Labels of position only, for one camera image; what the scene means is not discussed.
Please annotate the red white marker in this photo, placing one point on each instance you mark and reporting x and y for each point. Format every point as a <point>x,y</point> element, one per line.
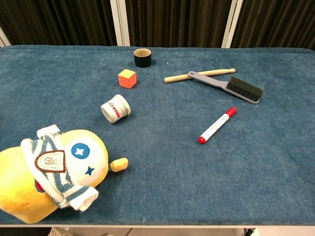
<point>216,126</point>

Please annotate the blue velvet table cloth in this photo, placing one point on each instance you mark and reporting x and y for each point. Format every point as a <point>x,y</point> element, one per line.
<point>172,157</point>

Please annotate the white jar with red label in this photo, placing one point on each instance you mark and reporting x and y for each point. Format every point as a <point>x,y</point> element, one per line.
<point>115,109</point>

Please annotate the wooden drumstick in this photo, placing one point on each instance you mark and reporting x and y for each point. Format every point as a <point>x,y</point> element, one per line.
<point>177,77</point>

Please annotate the orange and yellow cube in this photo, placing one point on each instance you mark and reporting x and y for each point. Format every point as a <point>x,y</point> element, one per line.
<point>127,78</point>

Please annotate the black cup with beige rim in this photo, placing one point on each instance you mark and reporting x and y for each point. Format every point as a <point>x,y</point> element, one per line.
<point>142,59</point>

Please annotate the grey brush with black bristles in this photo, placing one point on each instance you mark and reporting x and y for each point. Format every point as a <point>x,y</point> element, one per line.
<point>242,89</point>

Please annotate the dark brown curtain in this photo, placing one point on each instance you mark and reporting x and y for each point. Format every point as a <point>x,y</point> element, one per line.
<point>177,22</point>

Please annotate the yellow plush toy with scarf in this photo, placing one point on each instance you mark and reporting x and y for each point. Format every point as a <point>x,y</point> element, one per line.
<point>49,172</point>

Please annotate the white vertical frame post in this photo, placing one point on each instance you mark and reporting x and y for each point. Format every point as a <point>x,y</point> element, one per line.
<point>231,23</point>
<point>4,38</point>
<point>120,22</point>

